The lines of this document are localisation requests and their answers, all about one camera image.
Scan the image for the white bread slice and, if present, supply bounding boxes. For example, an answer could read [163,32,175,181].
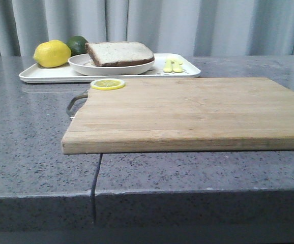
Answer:
[85,41,155,67]

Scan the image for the white round plate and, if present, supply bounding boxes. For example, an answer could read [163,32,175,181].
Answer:
[68,54,155,76]

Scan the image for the bottom bread slice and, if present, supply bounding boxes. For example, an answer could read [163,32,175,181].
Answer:
[83,59,95,67]

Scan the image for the white rectangular tray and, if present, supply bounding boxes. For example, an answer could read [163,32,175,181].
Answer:
[19,53,201,84]

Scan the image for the wooden cutting board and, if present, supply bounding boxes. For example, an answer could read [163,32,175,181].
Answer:
[61,77,294,154]

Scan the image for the lemon slice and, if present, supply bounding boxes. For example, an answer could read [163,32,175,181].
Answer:
[91,78,126,90]

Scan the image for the yellow plastic knife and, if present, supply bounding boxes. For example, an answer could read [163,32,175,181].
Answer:
[172,58,183,73]

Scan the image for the green lime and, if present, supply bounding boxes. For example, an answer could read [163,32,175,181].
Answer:
[66,36,87,56]

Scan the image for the yellow lemon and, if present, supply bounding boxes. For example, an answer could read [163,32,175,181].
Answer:
[33,40,71,68]

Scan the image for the grey curtain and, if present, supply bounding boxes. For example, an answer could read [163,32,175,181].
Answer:
[0,1,294,56]

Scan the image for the metal cutting board handle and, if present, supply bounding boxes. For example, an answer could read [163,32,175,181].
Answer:
[66,89,89,120]

